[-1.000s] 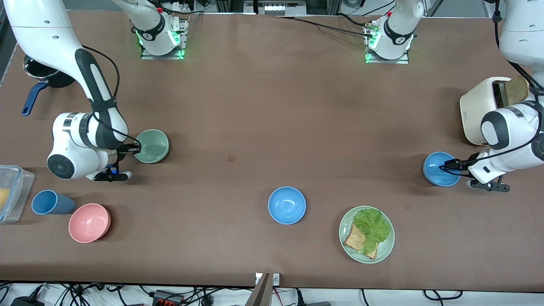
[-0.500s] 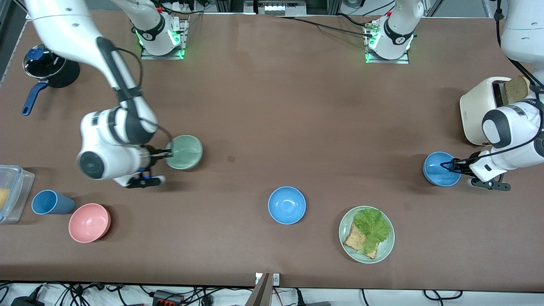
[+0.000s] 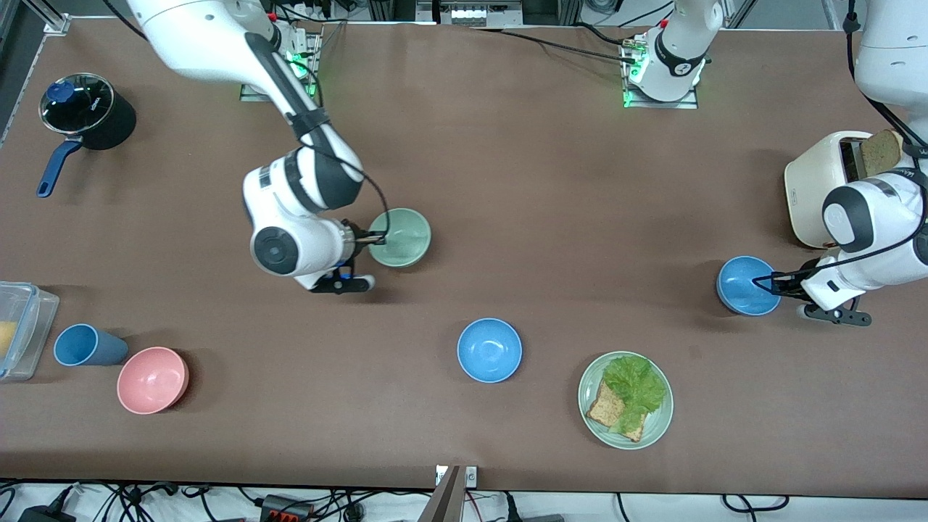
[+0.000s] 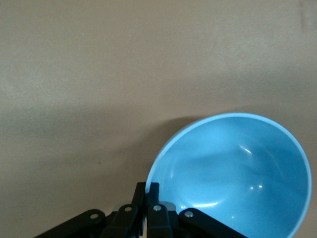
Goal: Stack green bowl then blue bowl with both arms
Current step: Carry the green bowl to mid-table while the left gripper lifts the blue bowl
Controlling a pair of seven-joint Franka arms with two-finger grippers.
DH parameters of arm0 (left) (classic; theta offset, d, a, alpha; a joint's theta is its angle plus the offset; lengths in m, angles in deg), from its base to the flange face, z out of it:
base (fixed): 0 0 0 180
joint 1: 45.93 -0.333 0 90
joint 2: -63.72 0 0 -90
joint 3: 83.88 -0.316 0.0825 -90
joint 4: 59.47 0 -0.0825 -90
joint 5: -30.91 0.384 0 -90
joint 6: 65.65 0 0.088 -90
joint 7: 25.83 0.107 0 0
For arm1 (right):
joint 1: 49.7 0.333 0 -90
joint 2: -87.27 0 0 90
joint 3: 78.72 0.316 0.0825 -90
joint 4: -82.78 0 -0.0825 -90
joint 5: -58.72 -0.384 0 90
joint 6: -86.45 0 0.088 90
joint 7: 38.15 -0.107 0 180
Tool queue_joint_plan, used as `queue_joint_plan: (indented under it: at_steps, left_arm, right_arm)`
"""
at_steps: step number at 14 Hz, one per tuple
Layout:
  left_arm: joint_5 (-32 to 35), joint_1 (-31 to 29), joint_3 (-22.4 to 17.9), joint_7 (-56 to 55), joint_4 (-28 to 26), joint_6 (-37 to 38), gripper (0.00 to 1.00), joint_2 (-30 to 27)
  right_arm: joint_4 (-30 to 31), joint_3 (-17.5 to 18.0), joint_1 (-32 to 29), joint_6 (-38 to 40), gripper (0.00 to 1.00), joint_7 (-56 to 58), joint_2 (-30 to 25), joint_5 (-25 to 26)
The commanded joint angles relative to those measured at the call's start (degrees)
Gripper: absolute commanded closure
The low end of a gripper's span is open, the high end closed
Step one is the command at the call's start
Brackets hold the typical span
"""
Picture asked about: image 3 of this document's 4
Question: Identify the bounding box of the dark toasted bread slice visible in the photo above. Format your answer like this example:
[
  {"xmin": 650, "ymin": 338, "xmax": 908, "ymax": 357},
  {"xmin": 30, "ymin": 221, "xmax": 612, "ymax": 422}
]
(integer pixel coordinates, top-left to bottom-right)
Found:
[{"xmin": 861, "ymin": 128, "xmax": 905, "ymax": 178}]

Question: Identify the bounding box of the grey camera mount bar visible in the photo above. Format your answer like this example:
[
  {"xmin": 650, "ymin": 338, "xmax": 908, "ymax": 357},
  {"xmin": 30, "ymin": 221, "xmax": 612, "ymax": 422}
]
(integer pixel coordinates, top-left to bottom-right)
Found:
[{"xmin": 417, "ymin": 465, "xmax": 465, "ymax": 522}]

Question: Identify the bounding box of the green bowl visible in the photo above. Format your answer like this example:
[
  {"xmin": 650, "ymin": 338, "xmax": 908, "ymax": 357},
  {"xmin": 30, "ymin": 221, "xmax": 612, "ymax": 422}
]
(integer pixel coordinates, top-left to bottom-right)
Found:
[{"xmin": 368, "ymin": 208, "xmax": 433, "ymax": 269}]

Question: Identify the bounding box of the green lettuce leaf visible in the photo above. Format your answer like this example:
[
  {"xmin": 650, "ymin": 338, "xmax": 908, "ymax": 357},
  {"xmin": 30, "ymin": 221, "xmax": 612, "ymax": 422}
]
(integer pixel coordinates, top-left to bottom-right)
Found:
[{"xmin": 602, "ymin": 354, "xmax": 668, "ymax": 436}]

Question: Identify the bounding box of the black power adapter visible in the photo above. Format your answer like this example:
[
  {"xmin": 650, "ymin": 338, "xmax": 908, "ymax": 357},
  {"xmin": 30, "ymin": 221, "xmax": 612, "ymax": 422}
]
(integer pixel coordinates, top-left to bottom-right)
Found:
[{"xmin": 17, "ymin": 486, "xmax": 78, "ymax": 522}]

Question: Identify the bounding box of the white toaster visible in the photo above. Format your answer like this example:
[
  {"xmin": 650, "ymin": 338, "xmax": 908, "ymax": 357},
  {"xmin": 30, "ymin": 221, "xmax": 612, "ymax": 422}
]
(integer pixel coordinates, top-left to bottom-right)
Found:
[{"xmin": 784, "ymin": 130, "xmax": 908, "ymax": 249}]

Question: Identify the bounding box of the black looped floor cable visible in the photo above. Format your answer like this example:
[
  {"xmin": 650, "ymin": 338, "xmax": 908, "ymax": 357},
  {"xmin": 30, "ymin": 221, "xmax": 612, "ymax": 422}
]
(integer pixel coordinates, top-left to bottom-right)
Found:
[{"xmin": 721, "ymin": 494, "xmax": 790, "ymax": 513}]

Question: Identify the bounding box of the black pot blue handle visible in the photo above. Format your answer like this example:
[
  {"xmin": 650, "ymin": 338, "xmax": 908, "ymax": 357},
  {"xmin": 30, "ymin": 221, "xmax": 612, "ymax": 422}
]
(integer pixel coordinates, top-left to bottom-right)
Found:
[{"xmin": 36, "ymin": 72, "xmax": 138, "ymax": 199}]

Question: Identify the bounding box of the red black power strip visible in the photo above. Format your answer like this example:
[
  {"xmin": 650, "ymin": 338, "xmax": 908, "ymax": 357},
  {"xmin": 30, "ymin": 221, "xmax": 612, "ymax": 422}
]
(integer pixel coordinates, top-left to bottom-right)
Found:
[{"xmin": 259, "ymin": 494, "xmax": 315, "ymax": 522}]

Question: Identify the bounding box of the brown bread slice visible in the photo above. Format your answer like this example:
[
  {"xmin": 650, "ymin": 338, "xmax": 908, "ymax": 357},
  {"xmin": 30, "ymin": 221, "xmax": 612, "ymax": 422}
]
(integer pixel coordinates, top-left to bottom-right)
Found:
[{"xmin": 586, "ymin": 380, "xmax": 646, "ymax": 444}]

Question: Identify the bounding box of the blue cup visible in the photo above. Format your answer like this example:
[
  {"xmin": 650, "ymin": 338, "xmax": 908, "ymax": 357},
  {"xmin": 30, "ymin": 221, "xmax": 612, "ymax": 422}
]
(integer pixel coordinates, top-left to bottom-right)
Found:
[{"xmin": 54, "ymin": 323, "xmax": 131, "ymax": 368}]

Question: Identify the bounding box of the glass pot lid blue knob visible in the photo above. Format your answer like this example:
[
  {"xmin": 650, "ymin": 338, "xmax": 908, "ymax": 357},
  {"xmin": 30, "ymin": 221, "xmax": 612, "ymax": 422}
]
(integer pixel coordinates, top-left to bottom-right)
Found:
[{"xmin": 38, "ymin": 72, "xmax": 116, "ymax": 136}]

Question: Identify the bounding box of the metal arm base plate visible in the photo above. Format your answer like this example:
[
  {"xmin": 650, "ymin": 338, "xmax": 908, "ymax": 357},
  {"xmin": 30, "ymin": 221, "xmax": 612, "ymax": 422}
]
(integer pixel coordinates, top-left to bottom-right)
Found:
[
  {"xmin": 621, "ymin": 36, "xmax": 701, "ymax": 110},
  {"xmin": 239, "ymin": 29, "xmax": 322, "ymax": 103}
]

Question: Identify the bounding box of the green plate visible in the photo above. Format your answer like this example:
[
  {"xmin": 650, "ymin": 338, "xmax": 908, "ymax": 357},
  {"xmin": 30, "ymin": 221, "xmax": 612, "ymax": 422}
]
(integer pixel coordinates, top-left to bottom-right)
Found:
[{"xmin": 578, "ymin": 351, "xmax": 675, "ymax": 451}]

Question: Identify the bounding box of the blue bowl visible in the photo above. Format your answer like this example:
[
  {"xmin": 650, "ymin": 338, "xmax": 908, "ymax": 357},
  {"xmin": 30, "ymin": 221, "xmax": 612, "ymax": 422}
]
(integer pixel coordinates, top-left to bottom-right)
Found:
[
  {"xmin": 457, "ymin": 318, "xmax": 523, "ymax": 384},
  {"xmin": 716, "ymin": 255, "xmax": 784, "ymax": 318}
]

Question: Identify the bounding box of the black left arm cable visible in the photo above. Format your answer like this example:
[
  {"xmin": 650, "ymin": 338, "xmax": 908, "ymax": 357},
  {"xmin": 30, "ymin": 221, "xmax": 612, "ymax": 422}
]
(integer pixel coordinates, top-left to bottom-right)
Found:
[{"xmin": 753, "ymin": 0, "xmax": 928, "ymax": 285}]

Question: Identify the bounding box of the pink bowl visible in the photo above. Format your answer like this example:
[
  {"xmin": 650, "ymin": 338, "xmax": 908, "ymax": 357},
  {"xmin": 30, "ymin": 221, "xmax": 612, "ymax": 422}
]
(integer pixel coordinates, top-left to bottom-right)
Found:
[{"xmin": 117, "ymin": 347, "xmax": 191, "ymax": 415}]

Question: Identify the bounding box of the black braided table cable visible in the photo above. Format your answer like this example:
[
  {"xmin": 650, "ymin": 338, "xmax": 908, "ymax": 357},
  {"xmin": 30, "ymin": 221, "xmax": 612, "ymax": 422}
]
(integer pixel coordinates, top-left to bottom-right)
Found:
[{"xmin": 470, "ymin": 26, "xmax": 640, "ymax": 65}]

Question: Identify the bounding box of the clear plastic container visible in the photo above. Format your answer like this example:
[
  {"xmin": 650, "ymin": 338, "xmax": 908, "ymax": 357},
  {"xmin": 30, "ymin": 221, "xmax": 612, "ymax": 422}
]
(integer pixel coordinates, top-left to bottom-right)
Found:
[{"xmin": 0, "ymin": 281, "xmax": 61, "ymax": 383}]

